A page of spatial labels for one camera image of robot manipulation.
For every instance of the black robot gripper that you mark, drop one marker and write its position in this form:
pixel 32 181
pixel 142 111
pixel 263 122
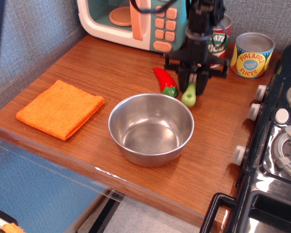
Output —
pixel 194 57

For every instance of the green handled grey spatula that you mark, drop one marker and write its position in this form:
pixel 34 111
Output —
pixel 189 96

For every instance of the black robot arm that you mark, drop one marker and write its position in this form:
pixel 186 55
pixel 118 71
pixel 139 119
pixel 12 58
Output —
pixel 203 15

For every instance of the red toy chili pepper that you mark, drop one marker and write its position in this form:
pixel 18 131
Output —
pixel 167 83

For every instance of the tomato sauce can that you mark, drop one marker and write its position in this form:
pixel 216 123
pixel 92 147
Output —
pixel 218 42

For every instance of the teal toy microwave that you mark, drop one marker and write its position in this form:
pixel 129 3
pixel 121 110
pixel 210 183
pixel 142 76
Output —
pixel 119 22

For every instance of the pineapple slices can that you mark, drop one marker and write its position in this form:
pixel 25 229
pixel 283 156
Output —
pixel 251 55

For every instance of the stainless steel bowl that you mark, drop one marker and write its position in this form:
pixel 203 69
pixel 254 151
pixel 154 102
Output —
pixel 151 129

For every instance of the white stove knob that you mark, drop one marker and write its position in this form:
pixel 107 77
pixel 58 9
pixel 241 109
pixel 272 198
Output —
pixel 238 155
pixel 260 92
pixel 253 111

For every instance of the white stove button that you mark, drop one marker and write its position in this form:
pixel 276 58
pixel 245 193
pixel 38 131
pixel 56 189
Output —
pixel 281 116

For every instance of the black toy stove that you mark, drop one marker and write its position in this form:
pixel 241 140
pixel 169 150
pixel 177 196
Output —
pixel 263 198

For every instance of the orange folded cloth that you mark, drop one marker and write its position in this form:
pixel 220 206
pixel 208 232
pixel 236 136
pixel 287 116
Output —
pixel 61 110

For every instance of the orange object at corner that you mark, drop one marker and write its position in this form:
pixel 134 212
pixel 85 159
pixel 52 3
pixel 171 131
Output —
pixel 12 228

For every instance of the black oven door handle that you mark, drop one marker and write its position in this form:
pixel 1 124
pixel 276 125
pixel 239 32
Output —
pixel 219 199

